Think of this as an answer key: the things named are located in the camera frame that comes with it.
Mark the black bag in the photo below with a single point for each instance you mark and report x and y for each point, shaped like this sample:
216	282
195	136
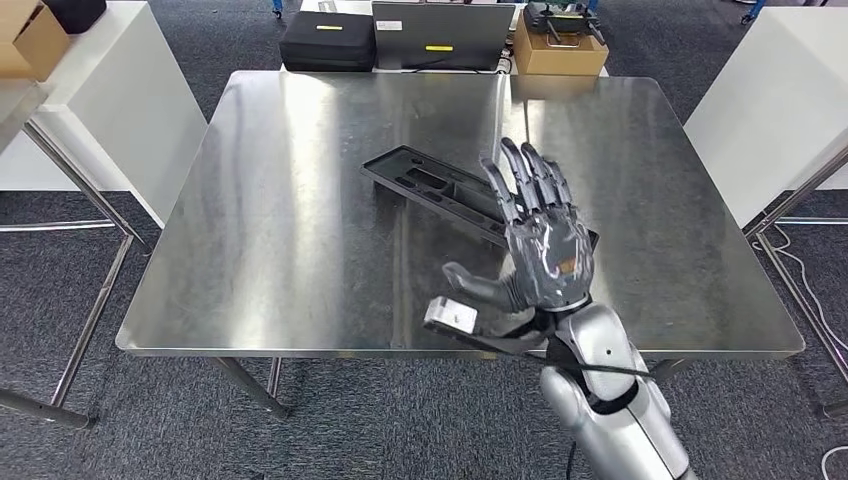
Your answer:
76	13

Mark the white cabinet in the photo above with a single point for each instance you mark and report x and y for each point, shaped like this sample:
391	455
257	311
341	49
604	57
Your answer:
768	106
132	126

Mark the stainless steel workbench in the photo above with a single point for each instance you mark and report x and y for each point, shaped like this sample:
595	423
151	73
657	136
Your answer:
298	265

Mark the black blue device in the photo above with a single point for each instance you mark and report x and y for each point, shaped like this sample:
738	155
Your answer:
563	13

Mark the black plastic panel part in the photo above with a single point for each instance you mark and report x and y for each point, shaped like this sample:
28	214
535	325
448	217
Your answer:
430	185

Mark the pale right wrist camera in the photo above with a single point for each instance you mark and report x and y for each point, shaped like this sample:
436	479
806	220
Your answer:
452	316

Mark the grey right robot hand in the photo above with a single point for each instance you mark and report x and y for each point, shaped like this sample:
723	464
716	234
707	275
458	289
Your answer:
550	258

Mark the cardboard box with device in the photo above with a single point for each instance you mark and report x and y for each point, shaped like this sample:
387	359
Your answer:
556	60

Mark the black carry case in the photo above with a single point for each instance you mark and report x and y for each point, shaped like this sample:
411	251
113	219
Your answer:
324	50

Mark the black right camera bracket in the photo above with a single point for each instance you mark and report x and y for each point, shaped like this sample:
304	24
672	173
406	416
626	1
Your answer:
490	343

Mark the white low table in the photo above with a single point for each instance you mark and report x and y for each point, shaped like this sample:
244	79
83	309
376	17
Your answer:
338	5

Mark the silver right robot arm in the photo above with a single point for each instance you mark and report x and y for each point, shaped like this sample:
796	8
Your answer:
616	430

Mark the open cardboard box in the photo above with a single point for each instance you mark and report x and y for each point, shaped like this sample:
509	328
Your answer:
40	50

